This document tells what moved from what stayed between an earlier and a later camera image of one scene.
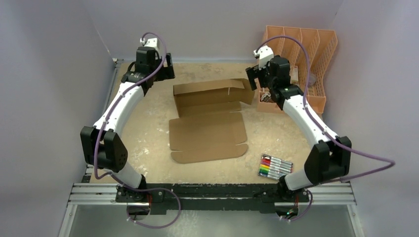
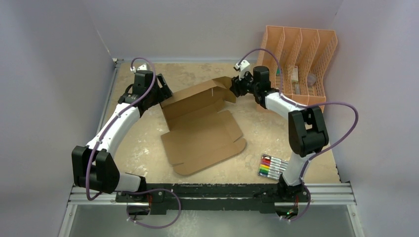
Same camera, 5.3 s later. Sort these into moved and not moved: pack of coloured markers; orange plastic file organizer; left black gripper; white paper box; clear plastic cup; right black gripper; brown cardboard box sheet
Moved: right black gripper; left black gripper; brown cardboard box sheet
Not moved: clear plastic cup; pack of coloured markers; white paper box; orange plastic file organizer
